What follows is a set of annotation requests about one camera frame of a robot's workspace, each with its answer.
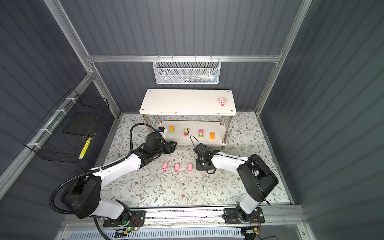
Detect white wire mesh basket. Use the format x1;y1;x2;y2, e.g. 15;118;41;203
153;60;222;85

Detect black wire basket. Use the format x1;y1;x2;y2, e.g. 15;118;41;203
24;91;109;163

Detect white two-tier shelf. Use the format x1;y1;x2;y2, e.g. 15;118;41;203
139;89;237;146

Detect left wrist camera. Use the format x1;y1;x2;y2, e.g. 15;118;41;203
157;126;166;134

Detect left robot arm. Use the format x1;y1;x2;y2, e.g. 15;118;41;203
61;132;177;223

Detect orange toy bulldozer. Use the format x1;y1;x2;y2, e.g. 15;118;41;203
210;132;216;140

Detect yellow tag on basket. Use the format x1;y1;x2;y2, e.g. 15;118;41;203
79;137;92;160

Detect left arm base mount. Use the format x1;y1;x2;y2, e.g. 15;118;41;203
103;210;147;229

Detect pens in white basket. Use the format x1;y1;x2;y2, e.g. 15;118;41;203
178;74;220;84

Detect green orange mixer toy truck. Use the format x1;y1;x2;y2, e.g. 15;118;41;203
169;126;175;134

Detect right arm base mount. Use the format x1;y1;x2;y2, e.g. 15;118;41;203
221;207;265;225

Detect white cable duct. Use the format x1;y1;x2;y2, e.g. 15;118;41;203
67;226;245;240

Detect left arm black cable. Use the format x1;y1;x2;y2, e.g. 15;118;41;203
48;122;158;215

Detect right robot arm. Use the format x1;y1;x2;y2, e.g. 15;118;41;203
194;143;279;222

